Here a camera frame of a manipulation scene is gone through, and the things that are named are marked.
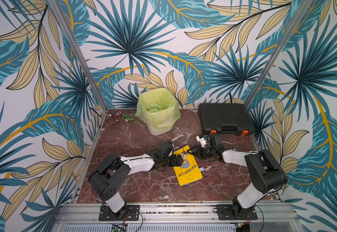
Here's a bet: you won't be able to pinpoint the aluminium frame post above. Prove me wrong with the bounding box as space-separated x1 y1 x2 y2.
48 0 108 113
244 0 312 109

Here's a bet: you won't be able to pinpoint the right aluminium frame post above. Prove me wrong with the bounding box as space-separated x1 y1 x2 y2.
244 0 312 109

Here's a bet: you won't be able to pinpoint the black tool case orange latches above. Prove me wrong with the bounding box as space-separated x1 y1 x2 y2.
198 103 255 136

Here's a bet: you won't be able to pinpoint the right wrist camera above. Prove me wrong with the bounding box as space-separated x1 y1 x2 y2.
196 135 209 148

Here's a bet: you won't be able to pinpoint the white plastic trash bin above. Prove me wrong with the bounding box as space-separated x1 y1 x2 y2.
138 88 179 136

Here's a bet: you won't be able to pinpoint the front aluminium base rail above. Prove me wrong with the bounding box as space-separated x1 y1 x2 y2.
51 201 304 232

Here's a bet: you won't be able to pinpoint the yellow cartoon cover book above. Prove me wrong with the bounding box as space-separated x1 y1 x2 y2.
173 145 203 186

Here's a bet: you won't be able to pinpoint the left aluminium frame post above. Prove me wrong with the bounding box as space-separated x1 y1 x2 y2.
48 0 108 113

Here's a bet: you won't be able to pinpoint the green plastic bin liner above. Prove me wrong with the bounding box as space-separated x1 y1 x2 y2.
135 87 182 130

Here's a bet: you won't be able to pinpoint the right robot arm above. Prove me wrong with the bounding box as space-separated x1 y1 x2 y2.
188 134 288 212

